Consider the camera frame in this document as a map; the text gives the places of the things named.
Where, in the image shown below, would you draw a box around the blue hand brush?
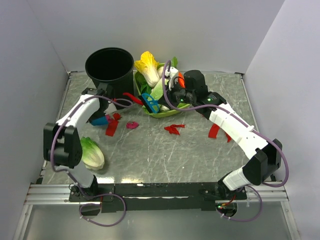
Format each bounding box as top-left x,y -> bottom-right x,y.
138,93 -> 160,114

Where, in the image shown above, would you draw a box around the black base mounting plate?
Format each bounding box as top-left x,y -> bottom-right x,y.
69,182 -> 247,213

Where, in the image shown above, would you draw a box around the aluminium frame rail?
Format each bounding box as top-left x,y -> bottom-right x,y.
24,182 -> 289,205

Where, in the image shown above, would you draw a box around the green plastic basket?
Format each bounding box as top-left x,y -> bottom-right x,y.
133,62 -> 191,119

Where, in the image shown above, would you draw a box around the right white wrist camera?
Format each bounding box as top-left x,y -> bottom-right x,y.
164,66 -> 179,90

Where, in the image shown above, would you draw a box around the green cabbage on table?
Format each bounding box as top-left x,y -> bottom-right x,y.
80,137 -> 105,171

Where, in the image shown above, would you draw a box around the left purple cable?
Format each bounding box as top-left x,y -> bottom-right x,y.
49,94 -> 135,228

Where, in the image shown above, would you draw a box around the long green romaine lettuce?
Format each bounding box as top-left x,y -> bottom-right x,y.
150,81 -> 169,114

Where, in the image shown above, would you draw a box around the black plastic bucket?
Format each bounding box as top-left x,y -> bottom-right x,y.
85,47 -> 134,110

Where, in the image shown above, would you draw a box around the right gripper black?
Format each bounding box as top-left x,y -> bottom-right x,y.
157,79 -> 196,110

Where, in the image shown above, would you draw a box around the narrow red paper strip right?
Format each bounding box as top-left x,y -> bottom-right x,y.
225,133 -> 232,143

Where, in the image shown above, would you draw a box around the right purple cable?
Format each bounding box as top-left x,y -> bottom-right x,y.
161,59 -> 290,223

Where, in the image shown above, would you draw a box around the red chili pepper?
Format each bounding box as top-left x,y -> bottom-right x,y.
123,92 -> 144,106

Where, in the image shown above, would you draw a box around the orange carrot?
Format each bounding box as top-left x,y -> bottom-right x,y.
178,72 -> 186,88

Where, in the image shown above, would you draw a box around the green spinach leaves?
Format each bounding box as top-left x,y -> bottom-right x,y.
133,63 -> 164,95

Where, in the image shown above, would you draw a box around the white radish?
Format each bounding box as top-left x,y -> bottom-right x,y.
157,66 -> 164,79

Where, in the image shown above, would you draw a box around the wide red paper strip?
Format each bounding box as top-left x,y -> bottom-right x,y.
208,123 -> 220,139

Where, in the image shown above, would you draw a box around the yellow napa cabbage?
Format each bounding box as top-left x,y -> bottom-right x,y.
134,51 -> 160,88

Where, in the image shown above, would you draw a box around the pink paper scrap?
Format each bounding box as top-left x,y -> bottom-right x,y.
126,121 -> 139,129
105,115 -> 112,124

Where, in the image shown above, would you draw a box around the blue dustpan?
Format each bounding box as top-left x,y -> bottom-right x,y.
90,116 -> 109,126

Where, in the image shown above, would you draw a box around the purple cable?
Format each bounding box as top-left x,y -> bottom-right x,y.
49,94 -> 135,228
161,59 -> 290,223

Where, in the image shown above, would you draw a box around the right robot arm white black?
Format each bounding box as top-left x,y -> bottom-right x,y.
160,67 -> 287,199

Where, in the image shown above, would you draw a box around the small red paper scrap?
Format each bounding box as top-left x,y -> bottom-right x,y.
112,112 -> 122,121

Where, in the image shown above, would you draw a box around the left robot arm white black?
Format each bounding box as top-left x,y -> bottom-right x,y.
43,83 -> 117,201

